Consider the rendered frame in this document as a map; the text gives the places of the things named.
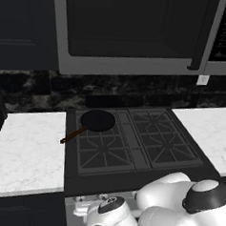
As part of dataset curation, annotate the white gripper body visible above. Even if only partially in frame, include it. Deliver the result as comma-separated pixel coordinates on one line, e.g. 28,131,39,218
72,201,93,218

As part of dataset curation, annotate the silver stove knob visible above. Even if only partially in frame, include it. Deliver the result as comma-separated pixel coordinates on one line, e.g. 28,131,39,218
74,195,88,204

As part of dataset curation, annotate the black gas stove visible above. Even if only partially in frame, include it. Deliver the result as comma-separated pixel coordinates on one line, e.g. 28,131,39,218
57,92,226,226

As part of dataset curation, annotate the dark base cupboard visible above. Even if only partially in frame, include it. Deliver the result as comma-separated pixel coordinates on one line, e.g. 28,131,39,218
0,187,71,226

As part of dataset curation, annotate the grey microwave door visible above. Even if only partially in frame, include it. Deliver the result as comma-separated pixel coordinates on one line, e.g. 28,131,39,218
46,0,213,85

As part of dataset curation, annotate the grey microwave oven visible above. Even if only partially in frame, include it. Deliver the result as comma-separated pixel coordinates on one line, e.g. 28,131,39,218
46,0,226,87

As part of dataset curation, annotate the black pan with brown handle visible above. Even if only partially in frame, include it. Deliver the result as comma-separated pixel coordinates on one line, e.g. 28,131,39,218
59,107,117,149

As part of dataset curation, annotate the white wall socket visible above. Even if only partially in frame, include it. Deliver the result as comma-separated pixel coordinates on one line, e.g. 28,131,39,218
196,74,210,87

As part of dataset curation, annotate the dark wall cupboard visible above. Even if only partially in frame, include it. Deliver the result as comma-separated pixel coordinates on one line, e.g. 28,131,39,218
0,0,65,74

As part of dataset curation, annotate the black microwave door handle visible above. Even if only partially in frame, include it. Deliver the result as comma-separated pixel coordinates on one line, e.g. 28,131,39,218
187,0,221,73

